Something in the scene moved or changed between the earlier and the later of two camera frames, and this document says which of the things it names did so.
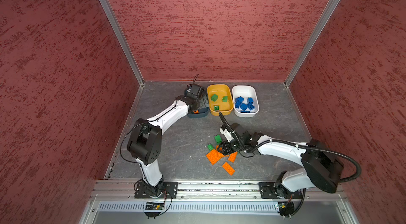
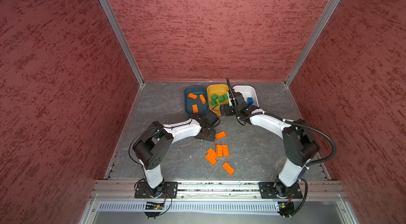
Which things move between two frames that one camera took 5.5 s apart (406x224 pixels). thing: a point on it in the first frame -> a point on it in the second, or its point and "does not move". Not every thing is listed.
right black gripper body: x=231 y=147 -> x=230 y=110
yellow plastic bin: x=220 y=99 does not move
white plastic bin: x=246 y=101 does not move
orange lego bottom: x=229 y=169 does not move
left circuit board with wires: x=154 y=205 does not move
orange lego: x=232 y=156 -> x=220 y=135
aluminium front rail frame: x=124 y=192 does not move
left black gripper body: x=197 y=100 -> x=209 y=136
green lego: x=214 y=98 does not move
